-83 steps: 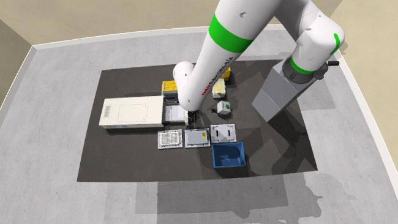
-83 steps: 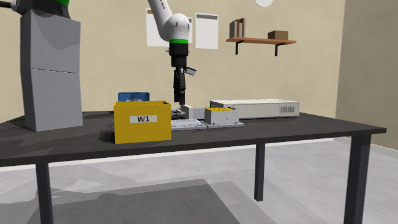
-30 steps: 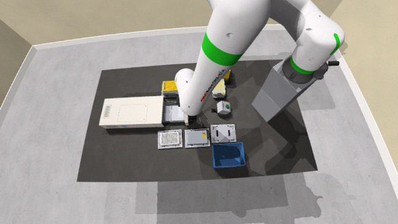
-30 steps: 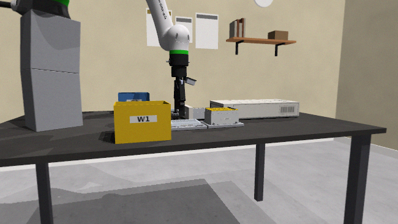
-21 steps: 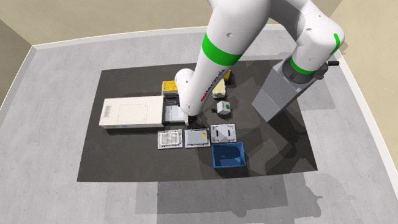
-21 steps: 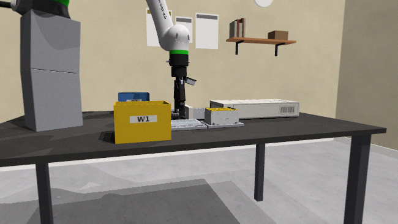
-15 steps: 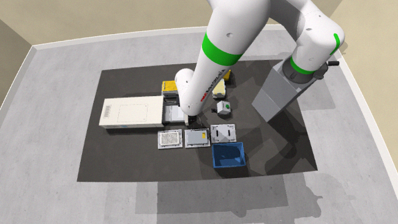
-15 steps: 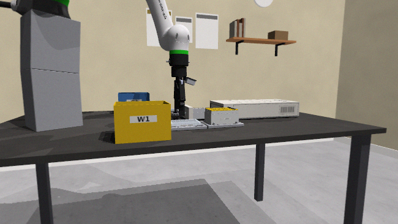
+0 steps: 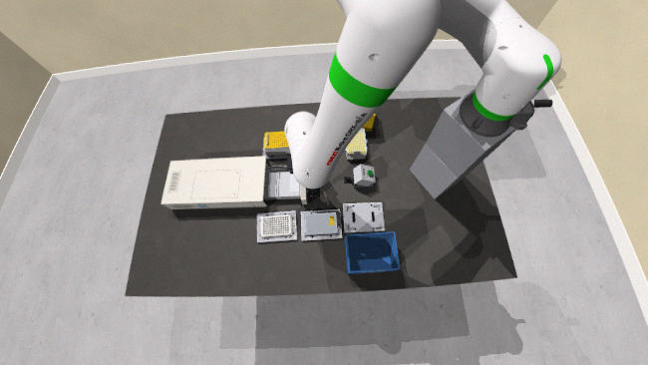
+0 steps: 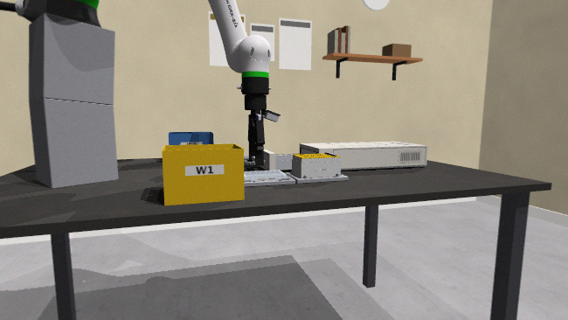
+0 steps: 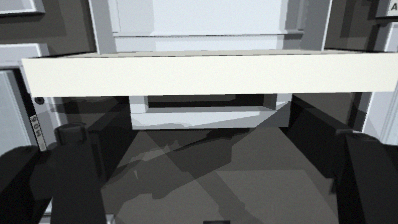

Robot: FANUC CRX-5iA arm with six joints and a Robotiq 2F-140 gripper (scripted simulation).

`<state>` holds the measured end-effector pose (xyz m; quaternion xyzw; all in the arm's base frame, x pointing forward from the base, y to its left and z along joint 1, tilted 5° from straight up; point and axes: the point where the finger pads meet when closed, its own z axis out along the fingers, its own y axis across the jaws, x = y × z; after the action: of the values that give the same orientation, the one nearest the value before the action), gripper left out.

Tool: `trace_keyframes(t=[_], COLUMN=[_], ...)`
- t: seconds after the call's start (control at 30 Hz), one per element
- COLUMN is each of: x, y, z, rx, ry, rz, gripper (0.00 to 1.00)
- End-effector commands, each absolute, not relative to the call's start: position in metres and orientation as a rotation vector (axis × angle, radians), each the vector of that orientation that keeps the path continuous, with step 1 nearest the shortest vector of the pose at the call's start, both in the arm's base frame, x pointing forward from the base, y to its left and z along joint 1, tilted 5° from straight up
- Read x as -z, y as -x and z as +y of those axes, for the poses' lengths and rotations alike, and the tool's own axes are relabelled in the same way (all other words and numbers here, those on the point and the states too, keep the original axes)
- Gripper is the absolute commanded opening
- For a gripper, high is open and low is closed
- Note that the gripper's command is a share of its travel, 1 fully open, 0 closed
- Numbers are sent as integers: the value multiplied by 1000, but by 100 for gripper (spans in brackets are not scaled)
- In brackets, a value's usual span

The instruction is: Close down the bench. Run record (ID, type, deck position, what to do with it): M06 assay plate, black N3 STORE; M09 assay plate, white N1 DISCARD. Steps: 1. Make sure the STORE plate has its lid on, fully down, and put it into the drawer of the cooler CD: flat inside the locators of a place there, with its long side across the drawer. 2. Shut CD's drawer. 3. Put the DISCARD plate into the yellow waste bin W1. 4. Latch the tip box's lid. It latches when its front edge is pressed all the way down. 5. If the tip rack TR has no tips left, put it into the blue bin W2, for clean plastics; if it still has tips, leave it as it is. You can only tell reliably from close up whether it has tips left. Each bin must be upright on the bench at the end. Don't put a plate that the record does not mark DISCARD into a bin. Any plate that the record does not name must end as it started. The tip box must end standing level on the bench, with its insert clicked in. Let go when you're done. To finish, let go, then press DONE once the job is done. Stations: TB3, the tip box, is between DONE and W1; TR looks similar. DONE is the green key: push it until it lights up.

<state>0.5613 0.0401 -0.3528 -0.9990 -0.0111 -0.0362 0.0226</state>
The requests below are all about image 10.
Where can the yellow open-sided box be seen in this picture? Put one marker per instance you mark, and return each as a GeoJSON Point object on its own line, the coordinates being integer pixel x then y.
{"type": "Point", "coordinates": [203, 173]}

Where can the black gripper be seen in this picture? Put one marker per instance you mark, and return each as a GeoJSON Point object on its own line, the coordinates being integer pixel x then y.
{"type": "Point", "coordinates": [256, 138]}

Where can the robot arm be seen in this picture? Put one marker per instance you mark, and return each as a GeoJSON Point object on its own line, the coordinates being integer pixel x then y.
{"type": "Point", "coordinates": [247, 55]}

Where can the blue open bin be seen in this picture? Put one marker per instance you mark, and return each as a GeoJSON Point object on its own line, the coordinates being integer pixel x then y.
{"type": "Point", "coordinates": [190, 138]}

